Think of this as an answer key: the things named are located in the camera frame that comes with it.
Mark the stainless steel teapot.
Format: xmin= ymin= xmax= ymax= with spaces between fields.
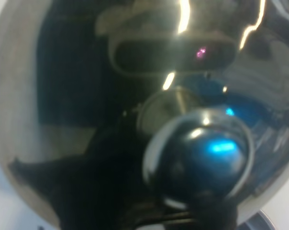
xmin=0 ymin=0 xmax=289 ymax=230

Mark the empty steel teapot saucer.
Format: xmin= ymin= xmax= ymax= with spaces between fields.
xmin=237 ymin=210 xmax=277 ymax=230

